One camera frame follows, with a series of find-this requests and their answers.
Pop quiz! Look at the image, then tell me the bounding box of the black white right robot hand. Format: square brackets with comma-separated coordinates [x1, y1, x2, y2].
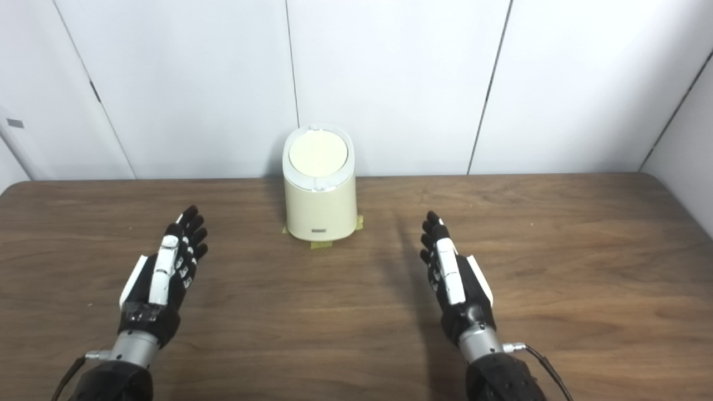
[419, 211, 496, 346]

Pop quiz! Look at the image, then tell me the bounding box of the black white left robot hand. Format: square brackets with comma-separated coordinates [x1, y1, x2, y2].
[119, 206, 209, 350]

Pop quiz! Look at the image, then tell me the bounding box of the cream-colored bin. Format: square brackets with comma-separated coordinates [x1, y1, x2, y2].
[282, 126, 358, 242]

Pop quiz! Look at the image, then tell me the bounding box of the round cream bin lid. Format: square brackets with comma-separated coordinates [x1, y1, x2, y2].
[289, 130, 349, 178]

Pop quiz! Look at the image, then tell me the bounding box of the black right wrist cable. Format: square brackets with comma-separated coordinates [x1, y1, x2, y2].
[504, 342, 574, 401]

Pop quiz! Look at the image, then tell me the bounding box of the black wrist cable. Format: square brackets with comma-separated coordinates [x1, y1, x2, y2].
[504, 342, 574, 401]
[51, 350, 112, 401]

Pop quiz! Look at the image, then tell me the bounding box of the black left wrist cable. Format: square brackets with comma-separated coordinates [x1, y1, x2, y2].
[51, 350, 112, 401]

